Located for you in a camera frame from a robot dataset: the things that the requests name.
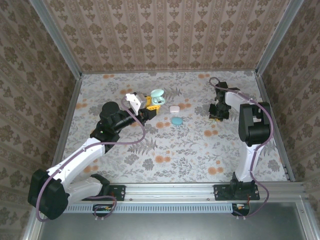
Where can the mint green earbud charging case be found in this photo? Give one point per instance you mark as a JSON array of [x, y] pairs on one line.
[[157, 93]]

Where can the white earbud charging case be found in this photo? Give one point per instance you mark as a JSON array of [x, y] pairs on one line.
[[174, 109]]

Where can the blue earbud charging case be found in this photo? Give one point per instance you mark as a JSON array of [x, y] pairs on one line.
[[177, 121]]

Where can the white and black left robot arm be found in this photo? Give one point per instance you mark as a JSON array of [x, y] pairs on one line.
[[75, 160]]

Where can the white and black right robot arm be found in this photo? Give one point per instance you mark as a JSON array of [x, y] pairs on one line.
[[255, 125]]

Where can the grey metal panel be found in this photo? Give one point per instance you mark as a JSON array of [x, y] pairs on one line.
[[170, 227]]

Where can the aluminium back rail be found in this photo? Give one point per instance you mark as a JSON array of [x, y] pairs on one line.
[[170, 72]]

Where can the aluminium side rail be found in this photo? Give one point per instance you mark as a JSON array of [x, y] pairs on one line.
[[267, 100], [71, 107]]

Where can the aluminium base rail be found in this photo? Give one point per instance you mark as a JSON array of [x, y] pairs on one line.
[[170, 191]]

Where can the aluminium corner post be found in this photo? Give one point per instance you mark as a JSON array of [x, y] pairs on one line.
[[278, 37], [56, 37]]

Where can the aluminium frame bar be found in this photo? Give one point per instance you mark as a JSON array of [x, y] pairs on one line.
[[31, 230], [307, 225]]

